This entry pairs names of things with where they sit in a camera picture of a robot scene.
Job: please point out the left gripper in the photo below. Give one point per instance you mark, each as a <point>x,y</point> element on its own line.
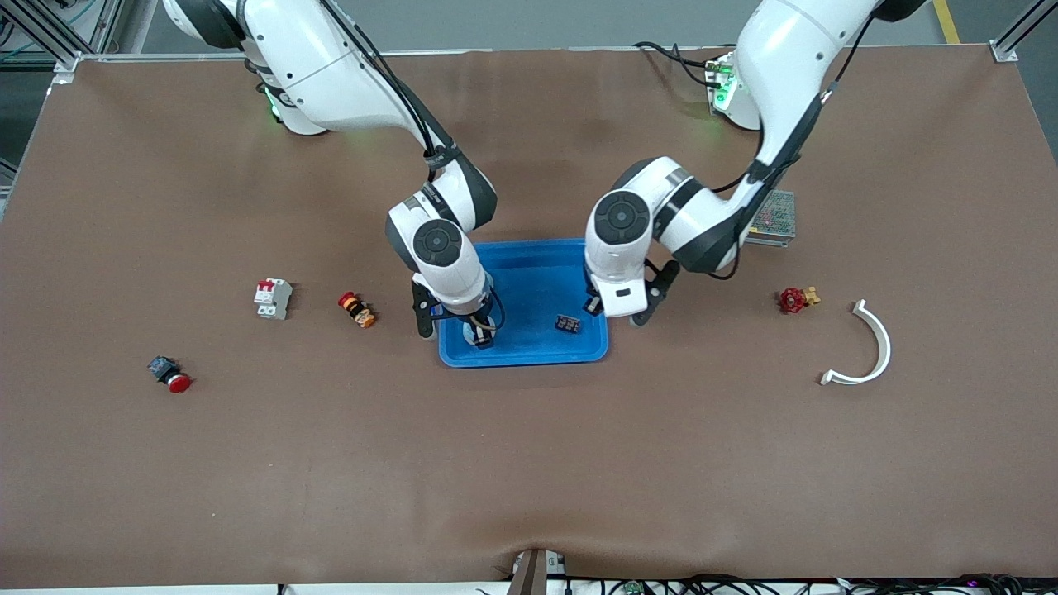
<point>593,307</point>

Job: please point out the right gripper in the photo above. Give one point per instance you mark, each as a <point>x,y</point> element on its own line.
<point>479,326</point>

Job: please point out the black printed capacitor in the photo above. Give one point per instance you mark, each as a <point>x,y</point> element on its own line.
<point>567,323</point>

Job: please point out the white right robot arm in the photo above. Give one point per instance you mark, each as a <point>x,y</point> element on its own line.
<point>331,74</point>

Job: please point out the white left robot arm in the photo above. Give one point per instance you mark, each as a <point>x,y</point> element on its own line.
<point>777,58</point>

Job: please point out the blue plastic tray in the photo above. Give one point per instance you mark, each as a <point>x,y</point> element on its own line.
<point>537,281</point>

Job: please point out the orange red emergency button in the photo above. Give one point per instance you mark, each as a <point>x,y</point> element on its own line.
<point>357,310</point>

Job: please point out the brown table mat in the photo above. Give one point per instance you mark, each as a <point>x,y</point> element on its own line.
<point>529,463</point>

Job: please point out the perforated metal power supply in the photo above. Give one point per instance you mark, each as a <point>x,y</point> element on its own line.
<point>777,216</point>

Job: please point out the brass valve red handwheel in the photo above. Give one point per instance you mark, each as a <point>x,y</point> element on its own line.
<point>798,299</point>

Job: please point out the white red circuit breaker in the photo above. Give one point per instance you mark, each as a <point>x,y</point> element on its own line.
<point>273,298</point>

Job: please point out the red pushbutton dark body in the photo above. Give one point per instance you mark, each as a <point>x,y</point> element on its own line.
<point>169,373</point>

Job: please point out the white curved plastic bracket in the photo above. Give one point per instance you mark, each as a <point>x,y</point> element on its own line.
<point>887,347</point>

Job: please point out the grey metal post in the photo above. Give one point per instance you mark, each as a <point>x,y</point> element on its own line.
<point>533,574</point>

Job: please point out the aluminium frame profile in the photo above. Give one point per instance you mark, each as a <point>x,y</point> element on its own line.
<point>1003,51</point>
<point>66,62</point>

